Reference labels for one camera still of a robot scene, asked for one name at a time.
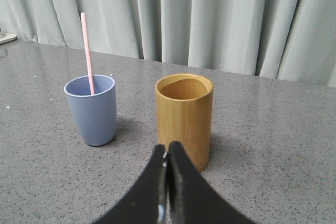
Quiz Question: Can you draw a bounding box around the white object at table edge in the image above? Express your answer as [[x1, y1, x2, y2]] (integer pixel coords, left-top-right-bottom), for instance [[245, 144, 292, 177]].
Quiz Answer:
[[0, 29, 17, 45]]

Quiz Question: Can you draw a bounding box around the blue plastic cup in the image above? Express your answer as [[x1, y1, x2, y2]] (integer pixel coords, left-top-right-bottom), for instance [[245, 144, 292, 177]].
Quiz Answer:
[[64, 75, 117, 146]]

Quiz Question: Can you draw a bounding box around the grey curtain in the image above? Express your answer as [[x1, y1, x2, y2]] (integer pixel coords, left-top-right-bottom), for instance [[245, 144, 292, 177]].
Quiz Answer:
[[1, 0, 335, 87]]

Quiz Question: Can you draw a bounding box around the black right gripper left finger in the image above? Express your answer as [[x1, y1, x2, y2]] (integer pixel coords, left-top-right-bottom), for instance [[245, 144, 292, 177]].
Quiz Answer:
[[95, 144, 167, 223]]

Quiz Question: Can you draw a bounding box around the bamboo wooden cup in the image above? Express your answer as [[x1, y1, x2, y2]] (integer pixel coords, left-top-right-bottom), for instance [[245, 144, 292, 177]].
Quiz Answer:
[[155, 73, 214, 172]]

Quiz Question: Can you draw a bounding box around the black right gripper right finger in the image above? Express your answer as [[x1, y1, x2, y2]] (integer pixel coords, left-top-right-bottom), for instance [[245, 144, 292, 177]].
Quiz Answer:
[[167, 142, 253, 223]]

